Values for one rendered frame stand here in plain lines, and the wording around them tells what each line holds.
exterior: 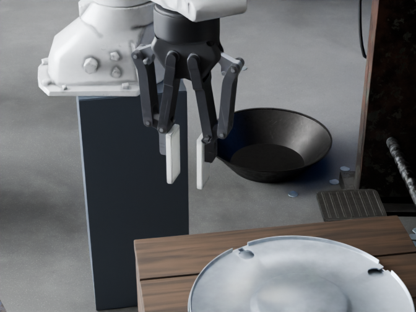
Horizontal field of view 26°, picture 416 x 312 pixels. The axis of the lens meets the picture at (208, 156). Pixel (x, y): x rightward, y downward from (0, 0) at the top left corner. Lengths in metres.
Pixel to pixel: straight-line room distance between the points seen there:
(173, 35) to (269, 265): 0.40
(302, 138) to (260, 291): 1.05
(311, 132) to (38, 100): 0.76
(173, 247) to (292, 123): 1.00
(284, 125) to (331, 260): 1.01
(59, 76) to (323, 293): 0.59
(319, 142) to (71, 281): 0.71
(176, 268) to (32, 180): 0.92
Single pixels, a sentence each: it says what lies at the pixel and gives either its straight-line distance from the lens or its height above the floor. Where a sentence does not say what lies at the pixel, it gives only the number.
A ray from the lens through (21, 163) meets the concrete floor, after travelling 2.21.
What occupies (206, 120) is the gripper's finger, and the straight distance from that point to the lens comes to 1.06.
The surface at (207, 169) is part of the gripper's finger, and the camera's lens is 1.12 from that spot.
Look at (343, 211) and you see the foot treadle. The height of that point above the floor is 0.16.
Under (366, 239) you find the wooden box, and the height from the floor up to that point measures 0.35.
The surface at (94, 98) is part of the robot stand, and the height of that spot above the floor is 0.45.
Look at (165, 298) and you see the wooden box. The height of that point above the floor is 0.35.
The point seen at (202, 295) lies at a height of 0.36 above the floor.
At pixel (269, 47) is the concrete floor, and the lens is 2.76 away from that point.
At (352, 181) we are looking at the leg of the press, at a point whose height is 0.03.
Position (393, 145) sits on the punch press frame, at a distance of 1.91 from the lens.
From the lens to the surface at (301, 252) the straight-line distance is 1.28.
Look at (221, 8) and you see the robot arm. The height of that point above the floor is 0.78.
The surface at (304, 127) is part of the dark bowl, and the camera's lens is 2.22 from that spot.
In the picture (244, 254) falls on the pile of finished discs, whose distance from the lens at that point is 1.29.
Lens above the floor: 1.13
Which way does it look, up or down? 31 degrees down
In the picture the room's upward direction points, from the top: straight up
